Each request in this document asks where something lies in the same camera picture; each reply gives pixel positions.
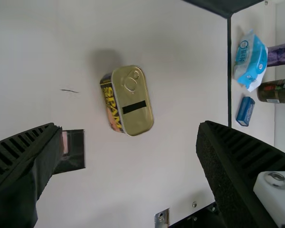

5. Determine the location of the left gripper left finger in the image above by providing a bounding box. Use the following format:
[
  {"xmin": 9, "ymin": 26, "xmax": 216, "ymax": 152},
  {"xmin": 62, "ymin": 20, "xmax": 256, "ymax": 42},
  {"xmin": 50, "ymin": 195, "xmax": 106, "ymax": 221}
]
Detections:
[{"xmin": 0, "ymin": 122, "xmax": 63, "ymax": 228}]

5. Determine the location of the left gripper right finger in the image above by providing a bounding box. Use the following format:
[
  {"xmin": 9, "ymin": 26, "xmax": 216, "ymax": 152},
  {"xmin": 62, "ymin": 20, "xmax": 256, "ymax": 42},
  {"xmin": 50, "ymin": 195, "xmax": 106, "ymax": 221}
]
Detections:
[{"xmin": 195, "ymin": 120, "xmax": 285, "ymax": 228}]

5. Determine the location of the gold rectangular tin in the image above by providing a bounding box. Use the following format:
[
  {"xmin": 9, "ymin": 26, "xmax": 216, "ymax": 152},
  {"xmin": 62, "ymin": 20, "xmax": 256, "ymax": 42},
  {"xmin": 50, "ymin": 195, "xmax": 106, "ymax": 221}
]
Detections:
[{"xmin": 99, "ymin": 65, "xmax": 155, "ymax": 138}]

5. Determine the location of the small blue box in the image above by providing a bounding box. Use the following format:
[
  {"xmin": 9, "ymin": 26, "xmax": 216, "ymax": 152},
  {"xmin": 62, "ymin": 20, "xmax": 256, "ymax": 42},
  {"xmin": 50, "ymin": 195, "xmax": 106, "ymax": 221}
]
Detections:
[{"xmin": 235, "ymin": 96, "xmax": 256, "ymax": 126}]

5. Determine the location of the dark coffee bottle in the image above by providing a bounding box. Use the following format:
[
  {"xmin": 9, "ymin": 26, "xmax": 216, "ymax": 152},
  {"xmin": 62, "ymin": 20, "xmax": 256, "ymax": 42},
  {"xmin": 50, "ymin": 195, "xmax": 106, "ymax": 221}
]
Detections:
[{"xmin": 256, "ymin": 77, "xmax": 285, "ymax": 104}]

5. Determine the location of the black strip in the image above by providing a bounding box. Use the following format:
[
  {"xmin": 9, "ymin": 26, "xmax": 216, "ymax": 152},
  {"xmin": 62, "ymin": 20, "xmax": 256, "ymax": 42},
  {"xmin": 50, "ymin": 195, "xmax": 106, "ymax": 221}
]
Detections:
[{"xmin": 227, "ymin": 13, "xmax": 233, "ymax": 129}]

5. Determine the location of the blue wet wipes pack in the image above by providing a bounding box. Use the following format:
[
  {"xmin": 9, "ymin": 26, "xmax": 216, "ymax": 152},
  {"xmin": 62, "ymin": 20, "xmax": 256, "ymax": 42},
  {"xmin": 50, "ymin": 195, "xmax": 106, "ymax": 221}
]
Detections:
[{"xmin": 233, "ymin": 28, "xmax": 269, "ymax": 93}]

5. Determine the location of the purple can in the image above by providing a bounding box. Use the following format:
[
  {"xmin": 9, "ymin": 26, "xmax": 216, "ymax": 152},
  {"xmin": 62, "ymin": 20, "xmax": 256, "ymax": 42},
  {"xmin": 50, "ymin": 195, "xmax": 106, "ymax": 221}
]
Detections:
[{"xmin": 267, "ymin": 41, "xmax": 285, "ymax": 67}]

